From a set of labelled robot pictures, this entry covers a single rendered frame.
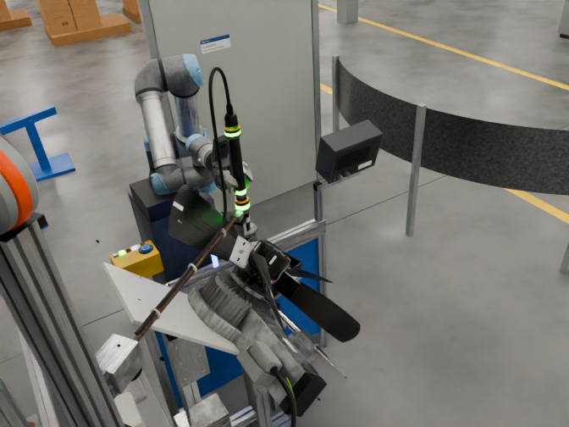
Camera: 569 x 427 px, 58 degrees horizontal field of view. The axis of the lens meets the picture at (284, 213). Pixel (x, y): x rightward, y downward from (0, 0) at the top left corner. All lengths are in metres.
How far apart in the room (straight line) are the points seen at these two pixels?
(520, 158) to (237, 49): 1.84
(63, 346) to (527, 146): 2.63
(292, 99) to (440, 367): 2.08
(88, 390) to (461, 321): 2.38
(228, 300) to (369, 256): 2.04
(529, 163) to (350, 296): 1.27
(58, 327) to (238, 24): 2.72
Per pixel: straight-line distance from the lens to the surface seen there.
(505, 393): 2.88
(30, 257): 0.89
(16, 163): 0.80
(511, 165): 3.18
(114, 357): 1.19
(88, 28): 9.06
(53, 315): 0.96
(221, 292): 1.55
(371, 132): 2.24
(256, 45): 3.53
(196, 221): 1.50
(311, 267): 2.47
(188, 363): 1.58
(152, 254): 1.93
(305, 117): 3.93
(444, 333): 3.05
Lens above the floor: 2.24
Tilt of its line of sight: 35 degrees down
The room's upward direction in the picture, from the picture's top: 4 degrees counter-clockwise
